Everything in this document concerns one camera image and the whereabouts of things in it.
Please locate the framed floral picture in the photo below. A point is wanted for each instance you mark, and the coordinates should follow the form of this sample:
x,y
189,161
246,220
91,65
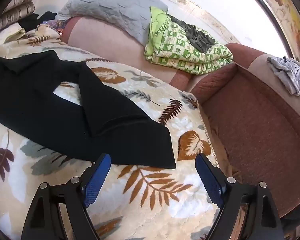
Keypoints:
x,y
285,12

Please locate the brown and pink sofa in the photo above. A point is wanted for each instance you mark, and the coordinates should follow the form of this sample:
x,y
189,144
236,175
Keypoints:
x,y
255,130

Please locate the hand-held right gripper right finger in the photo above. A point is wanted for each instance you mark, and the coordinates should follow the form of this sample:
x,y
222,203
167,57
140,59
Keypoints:
x,y
210,180

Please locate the leaf print blanket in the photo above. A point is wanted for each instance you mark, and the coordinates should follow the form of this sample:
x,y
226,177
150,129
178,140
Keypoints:
x,y
152,120

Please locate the light grey crumpled cloth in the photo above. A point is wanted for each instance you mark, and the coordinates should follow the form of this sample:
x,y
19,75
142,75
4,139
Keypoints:
x,y
288,73

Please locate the green patterned blanket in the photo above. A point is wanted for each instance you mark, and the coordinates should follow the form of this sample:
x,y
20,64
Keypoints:
x,y
185,52

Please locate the dark grey cloth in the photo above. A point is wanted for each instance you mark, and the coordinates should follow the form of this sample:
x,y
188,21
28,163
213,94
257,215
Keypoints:
x,y
195,35

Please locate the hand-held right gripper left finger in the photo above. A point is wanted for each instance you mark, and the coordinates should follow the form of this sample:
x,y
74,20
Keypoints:
x,y
97,180

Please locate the pale yellow cloth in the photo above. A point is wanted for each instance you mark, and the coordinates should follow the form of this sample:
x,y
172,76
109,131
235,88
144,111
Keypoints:
x,y
15,35

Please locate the black pants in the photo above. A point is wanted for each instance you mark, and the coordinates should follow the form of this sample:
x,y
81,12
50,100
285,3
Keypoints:
x,y
65,120

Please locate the small black cloth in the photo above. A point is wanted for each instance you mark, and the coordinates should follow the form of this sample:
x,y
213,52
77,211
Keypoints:
x,y
36,20

